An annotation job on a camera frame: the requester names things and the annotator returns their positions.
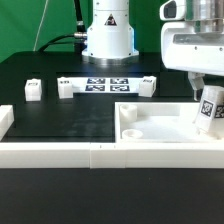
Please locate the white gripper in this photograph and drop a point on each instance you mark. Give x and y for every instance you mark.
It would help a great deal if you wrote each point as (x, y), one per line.
(192, 39)

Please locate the white square tabletop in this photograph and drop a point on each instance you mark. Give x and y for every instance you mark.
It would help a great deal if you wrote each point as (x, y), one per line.
(159, 123)

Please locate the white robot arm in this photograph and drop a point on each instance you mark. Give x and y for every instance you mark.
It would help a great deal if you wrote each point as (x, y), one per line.
(110, 38)

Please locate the fiducial marker sheet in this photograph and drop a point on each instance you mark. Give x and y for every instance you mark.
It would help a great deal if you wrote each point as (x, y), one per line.
(105, 85)

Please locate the white U-shaped fence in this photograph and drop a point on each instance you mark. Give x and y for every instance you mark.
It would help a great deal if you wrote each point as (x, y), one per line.
(105, 155)

